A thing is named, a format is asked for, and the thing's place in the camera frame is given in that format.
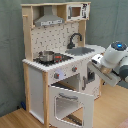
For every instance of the white cupboard door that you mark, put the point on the white cupboard door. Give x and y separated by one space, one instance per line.
89 81

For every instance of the white oven door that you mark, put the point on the white oven door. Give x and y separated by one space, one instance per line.
63 102

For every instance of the grey range hood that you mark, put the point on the grey range hood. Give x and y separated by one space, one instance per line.
48 18

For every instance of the red stove knob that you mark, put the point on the red stove knob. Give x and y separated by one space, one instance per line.
74 69
56 75

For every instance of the right red stove knob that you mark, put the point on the right red stove knob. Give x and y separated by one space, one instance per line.
74 69

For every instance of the toy microwave door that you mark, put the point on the toy microwave door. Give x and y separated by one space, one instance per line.
77 11

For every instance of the black toy faucet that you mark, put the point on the black toy faucet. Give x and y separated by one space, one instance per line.
73 40

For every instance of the wooden toy kitchen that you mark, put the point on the wooden toy kitchen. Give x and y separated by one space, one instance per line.
38 78

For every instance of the grey toy sink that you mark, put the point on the grey toy sink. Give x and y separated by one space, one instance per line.
79 51

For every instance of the small silver pot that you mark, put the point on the small silver pot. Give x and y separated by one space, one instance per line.
46 56

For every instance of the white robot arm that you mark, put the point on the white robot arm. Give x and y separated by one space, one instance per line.
112 66

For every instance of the left red stove knob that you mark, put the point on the left red stove knob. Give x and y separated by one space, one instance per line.
56 75

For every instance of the black toy stovetop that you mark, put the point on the black toy stovetop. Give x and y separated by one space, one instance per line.
58 58

